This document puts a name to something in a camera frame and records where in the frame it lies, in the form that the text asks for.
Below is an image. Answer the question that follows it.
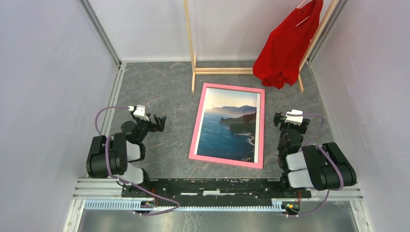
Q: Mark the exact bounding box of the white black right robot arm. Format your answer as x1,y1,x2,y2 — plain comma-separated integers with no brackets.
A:
274,110,357,197

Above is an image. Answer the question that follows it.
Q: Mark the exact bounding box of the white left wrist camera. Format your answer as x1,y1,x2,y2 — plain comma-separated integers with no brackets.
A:
128,105,150,121

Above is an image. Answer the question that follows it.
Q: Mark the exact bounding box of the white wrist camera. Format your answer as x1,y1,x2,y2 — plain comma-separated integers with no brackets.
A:
285,109,304,126
128,105,150,121

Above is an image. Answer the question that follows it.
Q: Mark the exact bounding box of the wooden clothes rack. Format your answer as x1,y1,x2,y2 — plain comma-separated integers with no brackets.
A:
183,0,346,93

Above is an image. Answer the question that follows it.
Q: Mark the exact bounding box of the pink clothes hanger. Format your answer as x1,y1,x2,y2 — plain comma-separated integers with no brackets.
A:
294,0,316,28

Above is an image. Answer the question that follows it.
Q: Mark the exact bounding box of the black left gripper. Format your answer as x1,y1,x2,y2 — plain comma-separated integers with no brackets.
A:
131,111,166,143

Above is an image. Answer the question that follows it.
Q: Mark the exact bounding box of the red t-shirt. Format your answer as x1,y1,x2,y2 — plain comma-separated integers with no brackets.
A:
253,0,323,89

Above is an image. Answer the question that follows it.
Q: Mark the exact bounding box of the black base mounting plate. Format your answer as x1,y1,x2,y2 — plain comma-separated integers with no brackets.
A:
121,178,312,207

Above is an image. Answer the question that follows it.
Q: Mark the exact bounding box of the pink wooden picture frame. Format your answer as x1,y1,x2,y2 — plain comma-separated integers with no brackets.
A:
188,83,266,170

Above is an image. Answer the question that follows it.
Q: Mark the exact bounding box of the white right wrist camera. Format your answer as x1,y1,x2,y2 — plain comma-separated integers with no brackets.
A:
285,109,304,126

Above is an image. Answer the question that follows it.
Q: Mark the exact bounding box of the seascape photo print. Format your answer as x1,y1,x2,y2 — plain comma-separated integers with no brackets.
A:
196,87,261,164

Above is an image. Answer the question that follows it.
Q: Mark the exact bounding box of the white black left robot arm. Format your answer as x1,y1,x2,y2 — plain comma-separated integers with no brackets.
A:
86,115,166,197

